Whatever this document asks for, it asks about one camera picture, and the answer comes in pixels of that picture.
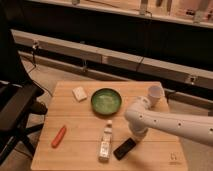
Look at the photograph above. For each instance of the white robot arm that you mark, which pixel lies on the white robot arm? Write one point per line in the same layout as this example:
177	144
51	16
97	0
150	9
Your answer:
140	118

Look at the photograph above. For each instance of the green round bowl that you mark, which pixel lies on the green round bowl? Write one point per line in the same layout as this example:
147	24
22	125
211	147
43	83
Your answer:
106	101

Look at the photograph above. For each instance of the white paper cup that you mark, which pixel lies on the white paper cup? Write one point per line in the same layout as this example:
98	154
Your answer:
155	93

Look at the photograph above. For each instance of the black office chair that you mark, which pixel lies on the black office chair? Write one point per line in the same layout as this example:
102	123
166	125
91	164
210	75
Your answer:
18	95

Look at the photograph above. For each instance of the small clear bottle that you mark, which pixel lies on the small clear bottle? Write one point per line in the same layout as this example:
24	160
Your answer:
105	145

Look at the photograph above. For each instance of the black smartphone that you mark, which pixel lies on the black smartphone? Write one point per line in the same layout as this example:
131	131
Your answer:
124	148

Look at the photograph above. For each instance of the orange carrot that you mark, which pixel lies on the orange carrot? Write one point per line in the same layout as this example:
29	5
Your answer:
58	138

